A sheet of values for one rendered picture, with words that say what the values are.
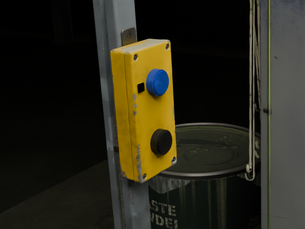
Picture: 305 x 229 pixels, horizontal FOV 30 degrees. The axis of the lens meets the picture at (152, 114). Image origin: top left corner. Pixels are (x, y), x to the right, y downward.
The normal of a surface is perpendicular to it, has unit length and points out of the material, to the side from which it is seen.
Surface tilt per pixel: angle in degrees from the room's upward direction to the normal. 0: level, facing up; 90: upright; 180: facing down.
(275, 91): 90
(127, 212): 90
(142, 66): 90
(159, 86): 90
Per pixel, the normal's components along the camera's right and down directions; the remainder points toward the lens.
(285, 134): -0.62, 0.29
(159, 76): 0.78, 0.15
